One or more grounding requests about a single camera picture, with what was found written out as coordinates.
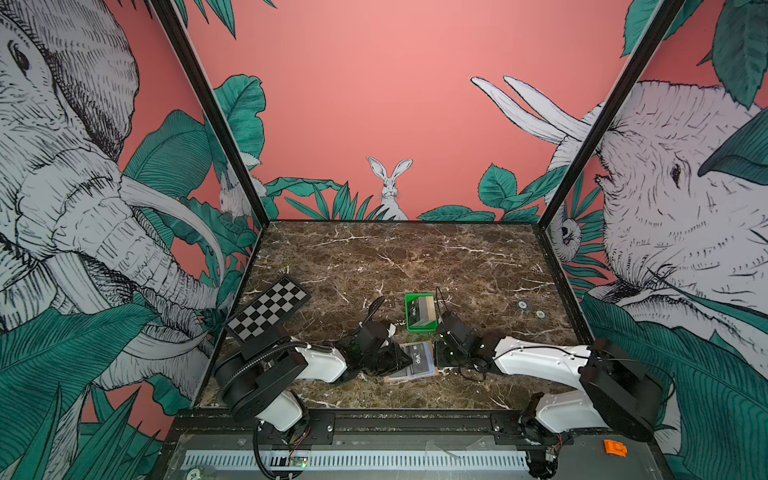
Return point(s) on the black mounting rail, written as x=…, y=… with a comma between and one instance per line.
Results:
x=322, y=427

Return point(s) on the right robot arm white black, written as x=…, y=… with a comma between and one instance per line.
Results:
x=608, y=389

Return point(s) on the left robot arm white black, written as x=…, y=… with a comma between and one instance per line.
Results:
x=253, y=383

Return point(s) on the green plastic tray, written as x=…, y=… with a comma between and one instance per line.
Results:
x=410, y=311

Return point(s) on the white slotted cable duct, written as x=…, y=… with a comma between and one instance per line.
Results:
x=352, y=460

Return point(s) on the tan leather card holder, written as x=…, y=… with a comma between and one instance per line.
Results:
x=399, y=375

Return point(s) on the orange connector block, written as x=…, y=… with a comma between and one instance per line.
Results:
x=615, y=448

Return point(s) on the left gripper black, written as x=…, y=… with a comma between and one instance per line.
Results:
x=397, y=358

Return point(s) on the small green circuit board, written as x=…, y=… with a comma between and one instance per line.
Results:
x=298, y=462

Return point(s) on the checkerboard calibration plate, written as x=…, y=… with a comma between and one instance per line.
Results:
x=273, y=306

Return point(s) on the stack of credit cards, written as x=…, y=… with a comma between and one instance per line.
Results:
x=425, y=311

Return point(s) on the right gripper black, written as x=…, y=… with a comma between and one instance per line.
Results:
x=439, y=350

